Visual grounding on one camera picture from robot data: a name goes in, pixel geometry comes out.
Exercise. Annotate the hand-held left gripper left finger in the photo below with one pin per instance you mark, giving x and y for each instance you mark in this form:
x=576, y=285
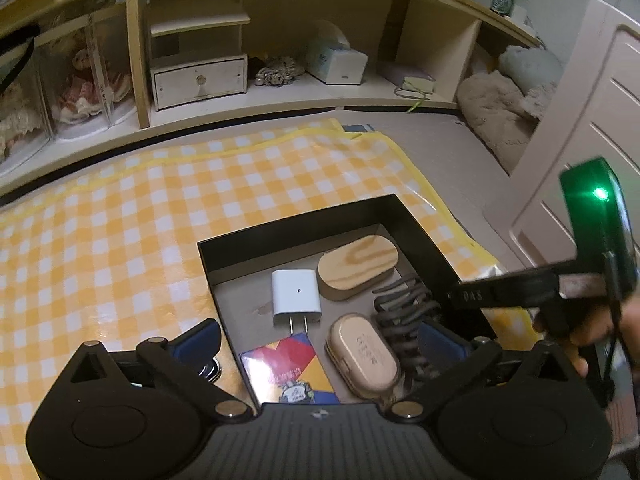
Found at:
x=200, y=340

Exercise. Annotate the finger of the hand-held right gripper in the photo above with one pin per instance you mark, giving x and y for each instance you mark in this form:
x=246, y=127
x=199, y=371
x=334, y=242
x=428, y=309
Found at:
x=510, y=290

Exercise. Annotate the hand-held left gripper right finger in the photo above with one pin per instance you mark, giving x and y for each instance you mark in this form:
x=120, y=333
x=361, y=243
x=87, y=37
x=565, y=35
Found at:
x=435, y=342

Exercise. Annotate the dark shoelace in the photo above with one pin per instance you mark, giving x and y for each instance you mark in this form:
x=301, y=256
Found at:
x=400, y=310

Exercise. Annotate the beige earbud case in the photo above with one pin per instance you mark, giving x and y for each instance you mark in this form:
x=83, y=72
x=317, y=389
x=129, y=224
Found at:
x=362, y=355

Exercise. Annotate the black cardboard box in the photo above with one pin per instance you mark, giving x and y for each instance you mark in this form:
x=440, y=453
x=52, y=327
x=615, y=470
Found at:
x=240, y=270

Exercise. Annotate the colourful card box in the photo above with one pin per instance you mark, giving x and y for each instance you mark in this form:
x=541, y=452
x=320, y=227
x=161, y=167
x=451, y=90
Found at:
x=285, y=370

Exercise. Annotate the white charger plug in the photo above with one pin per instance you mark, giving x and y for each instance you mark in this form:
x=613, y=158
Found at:
x=296, y=292

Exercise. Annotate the oval wooden box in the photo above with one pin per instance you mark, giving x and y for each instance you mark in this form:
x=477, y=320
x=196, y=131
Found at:
x=360, y=265

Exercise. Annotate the person's right hand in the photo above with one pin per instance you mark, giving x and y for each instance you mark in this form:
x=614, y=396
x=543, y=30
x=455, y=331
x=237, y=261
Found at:
x=592, y=325

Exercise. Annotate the white door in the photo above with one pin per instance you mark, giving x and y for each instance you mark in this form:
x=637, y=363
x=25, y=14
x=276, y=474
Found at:
x=575, y=110

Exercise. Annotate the yellow checkered mat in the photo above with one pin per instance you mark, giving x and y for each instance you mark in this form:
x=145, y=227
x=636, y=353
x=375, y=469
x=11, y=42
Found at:
x=125, y=220

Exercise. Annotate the grey plush cushions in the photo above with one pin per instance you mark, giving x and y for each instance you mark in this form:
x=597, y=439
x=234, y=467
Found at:
x=495, y=110

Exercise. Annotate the pale grey plush pillow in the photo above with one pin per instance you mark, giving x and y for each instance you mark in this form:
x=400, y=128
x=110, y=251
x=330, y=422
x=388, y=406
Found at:
x=530, y=67

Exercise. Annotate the blue-edged mat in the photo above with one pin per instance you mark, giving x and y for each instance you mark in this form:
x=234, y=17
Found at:
x=357, y=130

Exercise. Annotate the notebook with green ribbon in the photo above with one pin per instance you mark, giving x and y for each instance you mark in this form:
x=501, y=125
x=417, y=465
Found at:
x=415, y=82

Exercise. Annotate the small white drawer unit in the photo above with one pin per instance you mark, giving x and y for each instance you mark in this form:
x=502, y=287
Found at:
x=200, y=80

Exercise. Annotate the doll in pink dress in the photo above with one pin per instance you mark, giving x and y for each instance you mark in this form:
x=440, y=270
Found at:
x=82, y=85

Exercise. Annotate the white tissue box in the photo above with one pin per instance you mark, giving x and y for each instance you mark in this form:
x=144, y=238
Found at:
x=337, y=62

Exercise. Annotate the doll in cream dress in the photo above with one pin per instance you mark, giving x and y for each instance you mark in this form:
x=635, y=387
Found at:
x=15, y=120

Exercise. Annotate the wooden headboard shelf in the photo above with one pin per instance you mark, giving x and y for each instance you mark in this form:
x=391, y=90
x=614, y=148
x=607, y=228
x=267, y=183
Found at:
x=280, y=10

